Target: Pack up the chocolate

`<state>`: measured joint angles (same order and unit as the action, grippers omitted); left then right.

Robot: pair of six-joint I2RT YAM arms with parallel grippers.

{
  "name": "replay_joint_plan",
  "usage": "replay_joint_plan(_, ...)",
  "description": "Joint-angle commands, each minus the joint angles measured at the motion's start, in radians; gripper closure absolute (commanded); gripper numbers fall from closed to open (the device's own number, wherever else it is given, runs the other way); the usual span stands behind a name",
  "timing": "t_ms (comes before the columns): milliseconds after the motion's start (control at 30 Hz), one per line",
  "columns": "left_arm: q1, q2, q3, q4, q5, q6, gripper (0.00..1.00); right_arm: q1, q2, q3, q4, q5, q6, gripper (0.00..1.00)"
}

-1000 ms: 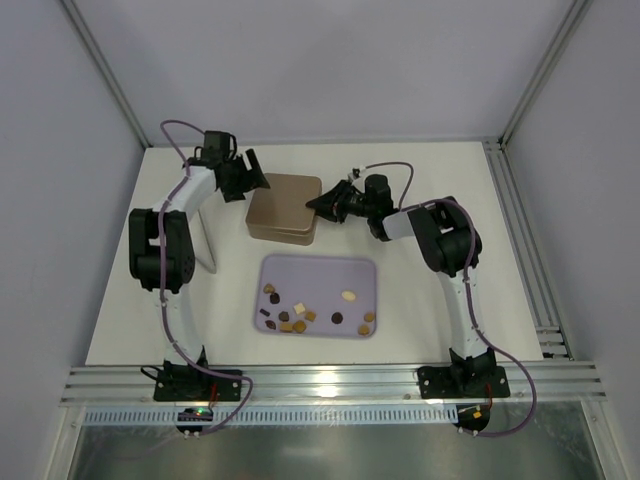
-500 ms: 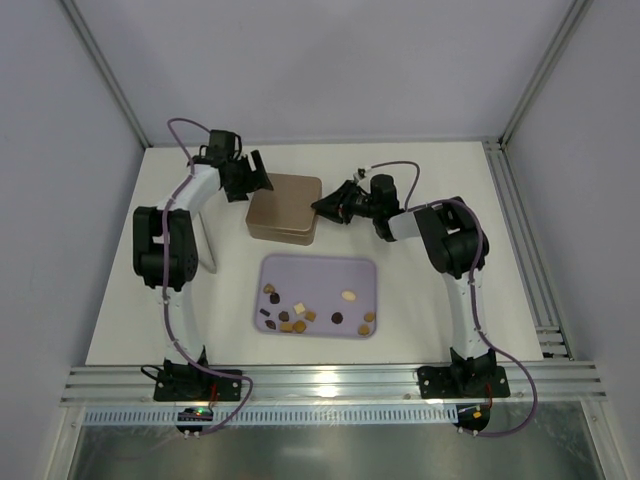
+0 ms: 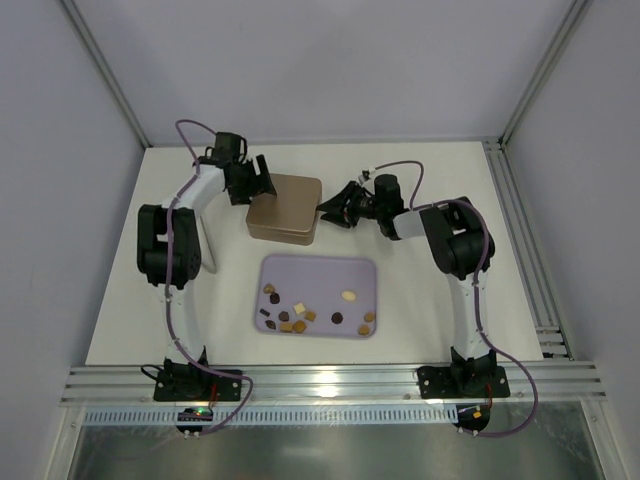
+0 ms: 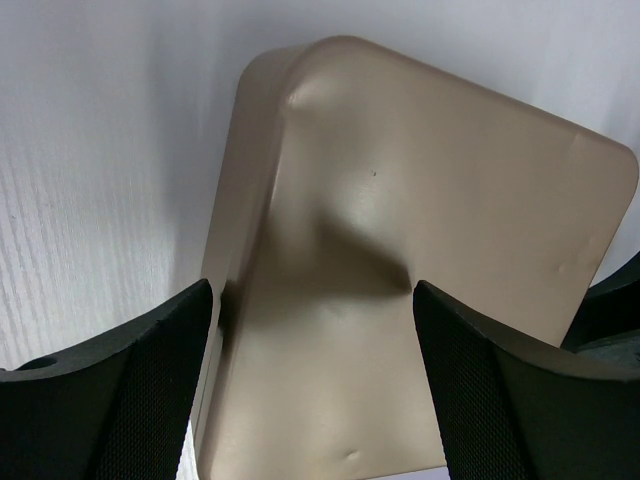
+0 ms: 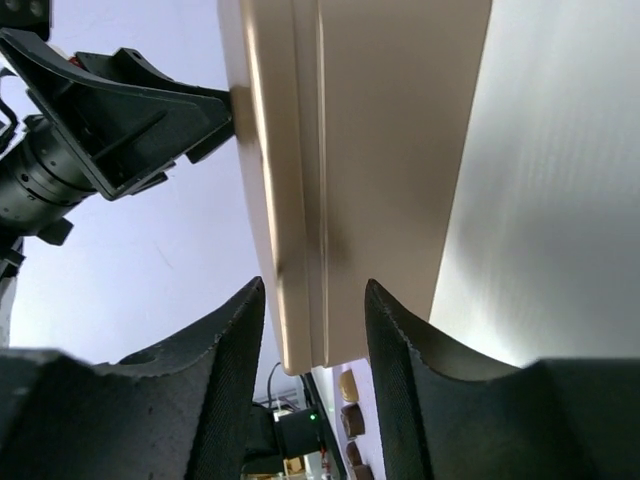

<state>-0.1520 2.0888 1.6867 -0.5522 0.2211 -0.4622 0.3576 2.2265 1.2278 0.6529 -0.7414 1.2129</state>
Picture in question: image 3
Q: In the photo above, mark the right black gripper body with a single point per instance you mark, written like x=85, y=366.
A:
x=351, y=206

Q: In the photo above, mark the brown tin lid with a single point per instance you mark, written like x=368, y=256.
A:
x=295, y=204

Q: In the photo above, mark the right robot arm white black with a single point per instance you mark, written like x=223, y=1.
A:
x=461, y=248

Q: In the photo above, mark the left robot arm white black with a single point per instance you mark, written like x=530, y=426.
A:
x=169, y=255

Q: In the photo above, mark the aluminium rail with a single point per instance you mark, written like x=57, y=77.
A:
x=555, y=380

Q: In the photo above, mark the caramel shell chocolate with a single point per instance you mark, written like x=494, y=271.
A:
x=299, y=326

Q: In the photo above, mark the white swirl oval chocolate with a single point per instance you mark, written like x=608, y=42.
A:
x=348, y=296

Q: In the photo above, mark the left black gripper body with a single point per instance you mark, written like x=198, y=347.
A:
x=254, y=178

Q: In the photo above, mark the right black mount plate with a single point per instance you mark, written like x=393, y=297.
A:
x=442, y=383

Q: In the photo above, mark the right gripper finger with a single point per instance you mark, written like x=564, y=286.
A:
x=340, y=202
x=341, y=219

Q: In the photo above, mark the brown tin box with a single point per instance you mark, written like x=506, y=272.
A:
x=276, y=232

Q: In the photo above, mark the dark rose chocolate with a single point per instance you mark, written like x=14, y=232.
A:
x=337, y=317

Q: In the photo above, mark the black mount plate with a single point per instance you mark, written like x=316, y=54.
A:
x=442, y=383
x=195, y=386

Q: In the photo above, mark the purple plastic tray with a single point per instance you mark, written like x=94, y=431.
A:
x=317, y=282

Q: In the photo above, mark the white slotted cable duct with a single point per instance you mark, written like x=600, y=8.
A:
x=273, y=415

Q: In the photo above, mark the left black mount plate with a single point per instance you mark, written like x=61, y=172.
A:
x=195, y=386

